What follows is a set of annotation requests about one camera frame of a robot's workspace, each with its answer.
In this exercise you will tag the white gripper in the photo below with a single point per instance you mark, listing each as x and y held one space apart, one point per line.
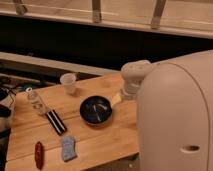
128 92

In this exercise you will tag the dark ceramic bowl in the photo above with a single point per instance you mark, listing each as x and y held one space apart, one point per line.
95 110

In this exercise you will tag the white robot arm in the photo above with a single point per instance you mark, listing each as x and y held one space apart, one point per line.
174 111

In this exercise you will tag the wooden board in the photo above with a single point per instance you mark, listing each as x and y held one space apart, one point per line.
95 145

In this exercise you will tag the translucent plastic cup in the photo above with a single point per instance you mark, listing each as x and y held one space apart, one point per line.
68 81

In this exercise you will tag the black white striped case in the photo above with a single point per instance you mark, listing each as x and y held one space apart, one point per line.
56 122

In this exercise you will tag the blue folded cloth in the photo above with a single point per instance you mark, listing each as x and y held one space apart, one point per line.
68 148

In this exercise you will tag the clear glass jar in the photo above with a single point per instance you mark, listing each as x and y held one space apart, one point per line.
36 101

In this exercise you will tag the wooden rail bracket middle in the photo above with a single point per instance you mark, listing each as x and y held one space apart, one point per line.
96 11

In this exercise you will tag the wooden rail bracket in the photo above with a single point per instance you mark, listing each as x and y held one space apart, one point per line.
96 11
19 7
157 14

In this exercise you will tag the wooden rail bracket right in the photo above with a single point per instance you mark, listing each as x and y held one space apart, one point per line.
157 14

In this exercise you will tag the wooden rail bracket left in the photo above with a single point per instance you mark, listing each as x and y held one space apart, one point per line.
19 7

